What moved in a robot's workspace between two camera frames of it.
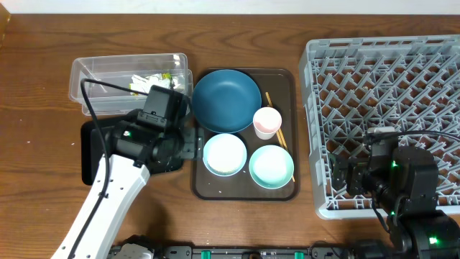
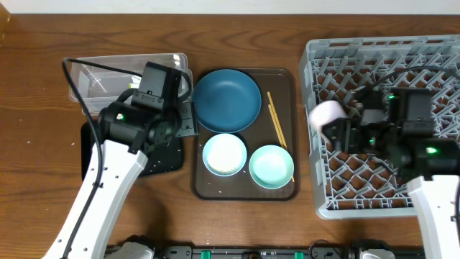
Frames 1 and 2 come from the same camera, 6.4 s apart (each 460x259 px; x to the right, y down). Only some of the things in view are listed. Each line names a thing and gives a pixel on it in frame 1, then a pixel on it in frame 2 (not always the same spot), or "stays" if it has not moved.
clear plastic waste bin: [118, 84] stays
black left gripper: [193, 144] to [188, 121]
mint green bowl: [271, 167] stays
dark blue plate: [225, 101] stays
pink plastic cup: [266, 121] to [324, 112]
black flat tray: [92, 150] stays
